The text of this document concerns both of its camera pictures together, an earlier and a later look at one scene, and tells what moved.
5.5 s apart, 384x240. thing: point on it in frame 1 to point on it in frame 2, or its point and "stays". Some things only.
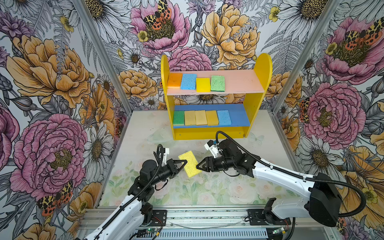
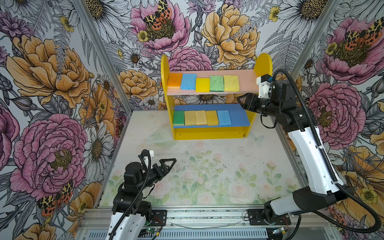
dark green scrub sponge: [178, 119] stays
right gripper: [208, 160] to [249, 100]
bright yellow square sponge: [203, 85] stays
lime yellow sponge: [190, 167] to [231, 83]
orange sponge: [175, 81] stays
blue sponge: [224, 117] stays
